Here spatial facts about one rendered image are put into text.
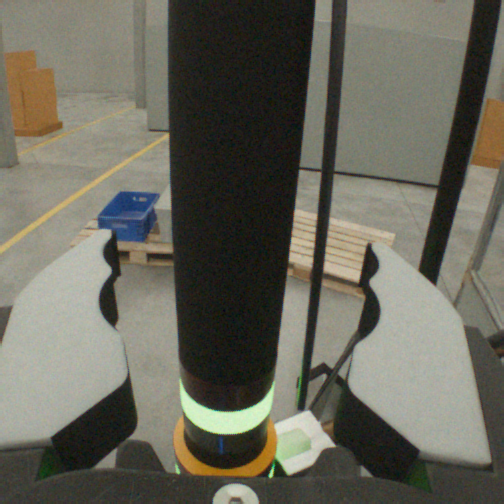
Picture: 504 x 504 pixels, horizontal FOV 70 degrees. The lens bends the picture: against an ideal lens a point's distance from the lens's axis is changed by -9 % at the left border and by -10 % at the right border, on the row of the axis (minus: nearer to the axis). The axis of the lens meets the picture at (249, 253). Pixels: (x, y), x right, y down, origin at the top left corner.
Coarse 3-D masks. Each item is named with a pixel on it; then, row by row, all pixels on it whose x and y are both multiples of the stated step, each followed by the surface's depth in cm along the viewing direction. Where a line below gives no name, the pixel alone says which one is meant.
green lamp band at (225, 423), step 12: (180, 384) 13; (192, 408) 13; (204, 408) 12; (252, 408) 13; (264, 408) 13; (192, 420) 13; (204, 420) 13; (216, 420) 13; (228, 420) 13; (240, 420) 13; (252, 420) 13; (216, 432) 13; (228, 432) 13
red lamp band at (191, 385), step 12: (180, 360) 13; (276, 360) 13; (180, 372) 13; (192, 384) 12; (204, 384) 12; (252, 384) 12; (264, 384) 12; (192, 396) 13; (204, 396) 12; (216, 396) 12; (228, 396) 12; (240, 396) 12; (252, 396) 12; (264, 396) 13; (216, 408) 12; (228, 408) 12; (240, 408) 12
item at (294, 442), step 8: (288, 432) 19; (296, 432) 19; (304, 432) 19; (280, 440) 18; (288, 440) 18; (296, 440) 18; (304, 440) 18; (280, 448) 18; (288, 448) 18; (296, 448) 18; (304, 448) 18; (288, 456) 18
